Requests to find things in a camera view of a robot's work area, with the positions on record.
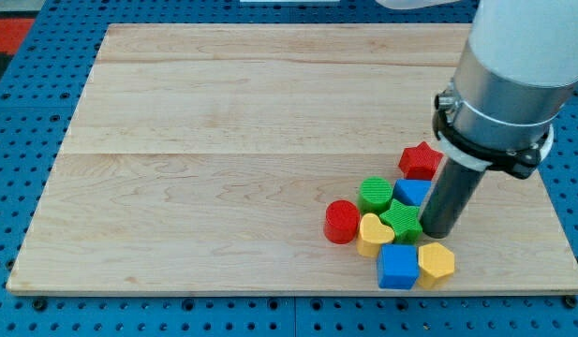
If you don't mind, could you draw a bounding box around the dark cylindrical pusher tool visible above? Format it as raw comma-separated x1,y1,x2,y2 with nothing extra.
420,158,485,239

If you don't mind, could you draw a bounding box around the blue block behind star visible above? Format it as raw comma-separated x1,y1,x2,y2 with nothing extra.
393,179,431,206

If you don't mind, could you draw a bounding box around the blue cube block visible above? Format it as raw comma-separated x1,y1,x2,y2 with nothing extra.
377,243,420,290

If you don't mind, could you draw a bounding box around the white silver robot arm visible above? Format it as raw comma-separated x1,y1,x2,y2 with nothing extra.
433,0,578,179

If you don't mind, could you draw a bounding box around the yellow hexagon block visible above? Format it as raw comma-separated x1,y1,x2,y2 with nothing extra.
417,242,455,289

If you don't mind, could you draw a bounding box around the green star block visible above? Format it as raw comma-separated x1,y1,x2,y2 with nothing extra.
379,199,422,244

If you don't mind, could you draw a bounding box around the red star block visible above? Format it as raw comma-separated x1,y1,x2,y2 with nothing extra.
398,141,443,181

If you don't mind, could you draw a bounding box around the wooden board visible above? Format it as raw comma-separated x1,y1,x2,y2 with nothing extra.
6,22,578,298

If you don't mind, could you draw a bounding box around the red cylinder block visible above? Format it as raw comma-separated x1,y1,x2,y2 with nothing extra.
323,199,360,244

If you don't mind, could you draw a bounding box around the yellow heart block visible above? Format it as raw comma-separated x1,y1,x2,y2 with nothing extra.
356,212,395,258

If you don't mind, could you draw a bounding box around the green cylinder block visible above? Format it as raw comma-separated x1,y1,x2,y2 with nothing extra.
357,176,393,215

